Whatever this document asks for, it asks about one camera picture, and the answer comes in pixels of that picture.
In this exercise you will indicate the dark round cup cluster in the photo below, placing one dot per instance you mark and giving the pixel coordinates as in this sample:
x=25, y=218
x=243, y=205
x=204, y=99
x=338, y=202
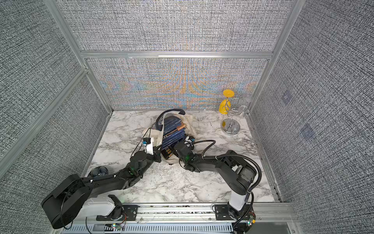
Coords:
x=98, y=171

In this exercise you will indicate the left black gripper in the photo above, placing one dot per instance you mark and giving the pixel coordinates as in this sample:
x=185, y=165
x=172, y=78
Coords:
x=157, y=157

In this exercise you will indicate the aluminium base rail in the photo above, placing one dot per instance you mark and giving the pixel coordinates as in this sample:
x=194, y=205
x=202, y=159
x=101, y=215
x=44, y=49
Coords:
x=193, y=218

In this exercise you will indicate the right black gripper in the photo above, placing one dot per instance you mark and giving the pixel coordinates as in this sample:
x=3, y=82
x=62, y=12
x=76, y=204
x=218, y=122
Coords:
x=175, y=147

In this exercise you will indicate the yellow wine glass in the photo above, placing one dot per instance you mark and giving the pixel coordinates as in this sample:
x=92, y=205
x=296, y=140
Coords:
x=225, y=105

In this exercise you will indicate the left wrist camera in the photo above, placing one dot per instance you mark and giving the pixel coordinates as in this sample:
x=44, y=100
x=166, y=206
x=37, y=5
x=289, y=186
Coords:
x=148, y=143

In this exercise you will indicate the black book gold lettering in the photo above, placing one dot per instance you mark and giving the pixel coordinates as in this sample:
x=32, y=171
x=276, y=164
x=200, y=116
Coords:
x=167, y=153

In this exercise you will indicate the blue book stack in bag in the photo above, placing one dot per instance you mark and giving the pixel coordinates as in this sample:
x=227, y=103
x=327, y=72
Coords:
x=174, y=130

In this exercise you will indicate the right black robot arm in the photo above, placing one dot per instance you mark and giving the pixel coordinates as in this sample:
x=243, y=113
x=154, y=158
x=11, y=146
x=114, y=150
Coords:
x=242, y=174

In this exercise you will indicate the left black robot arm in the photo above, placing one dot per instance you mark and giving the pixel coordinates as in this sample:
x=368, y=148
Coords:
x=63, y=204

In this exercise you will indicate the clear wine glass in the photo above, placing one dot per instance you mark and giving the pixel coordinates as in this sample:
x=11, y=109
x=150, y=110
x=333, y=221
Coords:
x=245, y=103

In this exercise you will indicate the cream canvas tote bag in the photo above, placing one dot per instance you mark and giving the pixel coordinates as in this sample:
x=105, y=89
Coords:
x=156, y=131

